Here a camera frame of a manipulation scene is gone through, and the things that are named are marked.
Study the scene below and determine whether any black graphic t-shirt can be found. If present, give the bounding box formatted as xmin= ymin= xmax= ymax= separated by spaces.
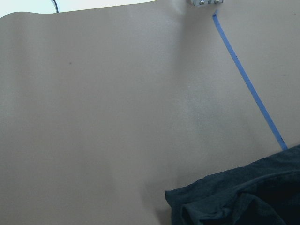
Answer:
xmin=165 ymin=146 xmax=300 ymax=225

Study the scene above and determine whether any aluminium frame post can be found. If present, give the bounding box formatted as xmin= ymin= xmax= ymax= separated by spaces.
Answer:
xmin=188 ymin=0 xmax=224 ymax=7

